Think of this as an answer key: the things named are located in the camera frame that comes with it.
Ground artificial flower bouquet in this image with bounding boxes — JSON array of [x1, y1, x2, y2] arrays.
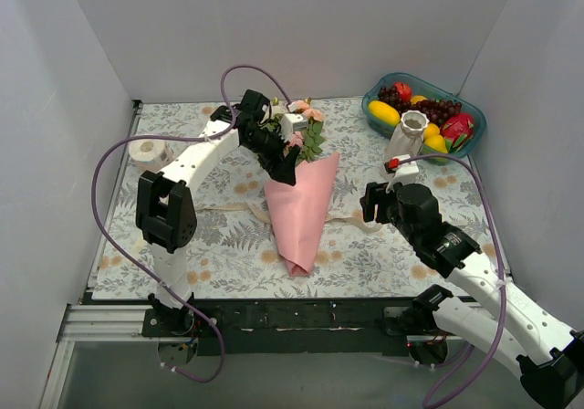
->
[[262, 99, 325, 165]]

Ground pink wrapping paper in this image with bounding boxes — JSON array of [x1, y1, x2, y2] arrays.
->
[[264, 152, 340, 277]]

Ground cream ribbon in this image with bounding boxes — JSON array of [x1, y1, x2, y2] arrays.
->
[[195, 203, 381, 234]]

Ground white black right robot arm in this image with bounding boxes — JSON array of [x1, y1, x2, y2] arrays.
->
[[360, 183, 583, 408]]

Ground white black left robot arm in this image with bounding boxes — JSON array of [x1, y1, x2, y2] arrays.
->
[[136, 89, 308, 336]]

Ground white ribbed vase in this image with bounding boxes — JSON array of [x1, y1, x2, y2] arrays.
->
[[384, 110, 429, 162]]

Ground yellow lemon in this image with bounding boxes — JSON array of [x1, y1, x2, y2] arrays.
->
[[423, 122, 440, 140], [424, 134, 449, 153]]

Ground pink dragon fruit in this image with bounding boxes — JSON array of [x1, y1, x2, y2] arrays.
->
[[441, 112, 475, 152]]

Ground floral patterned table mat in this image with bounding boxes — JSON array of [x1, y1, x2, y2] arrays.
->
[[90, 98, 496, 301]]

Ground yellow mango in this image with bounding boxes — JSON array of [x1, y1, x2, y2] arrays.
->
[[368, 100, 401, 127]]

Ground dark purple grapes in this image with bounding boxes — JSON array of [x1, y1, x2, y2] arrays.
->
[[378, 85, 463, 126]]

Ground orange fruit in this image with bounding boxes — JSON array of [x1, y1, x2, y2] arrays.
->
[[410, 95, 427, 105]]

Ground red apple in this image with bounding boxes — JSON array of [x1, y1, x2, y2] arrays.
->
[[392, 82, 412, 102]]

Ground teal plastic fruit basket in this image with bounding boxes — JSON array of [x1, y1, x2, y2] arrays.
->
[[361, 72, 487, 158]]

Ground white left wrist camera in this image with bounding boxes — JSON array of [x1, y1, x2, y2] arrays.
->
[[280, 113, 308, 132]]

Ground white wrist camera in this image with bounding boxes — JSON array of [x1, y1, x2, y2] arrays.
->
[[383, 154, 419, 187], [280, 113, 308, 132]]

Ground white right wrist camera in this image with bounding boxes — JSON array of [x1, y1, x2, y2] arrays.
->
[[383, 154, 419, 187]]

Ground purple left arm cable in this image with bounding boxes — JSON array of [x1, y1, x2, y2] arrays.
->
[[90, 65, 297, 383]]

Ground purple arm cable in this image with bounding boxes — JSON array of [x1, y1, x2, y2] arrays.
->
[[90, 65, 297, 383], [405, 152, 508, 409]]

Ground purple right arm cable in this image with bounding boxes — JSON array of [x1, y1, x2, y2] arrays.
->
[[405, 152, 508, 409]]

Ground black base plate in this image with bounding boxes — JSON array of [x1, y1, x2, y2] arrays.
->
[[79, 289, 526, 358]]

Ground aluminium frame rail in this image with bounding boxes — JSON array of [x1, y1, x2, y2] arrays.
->
[[47, 305, 482, 408]]

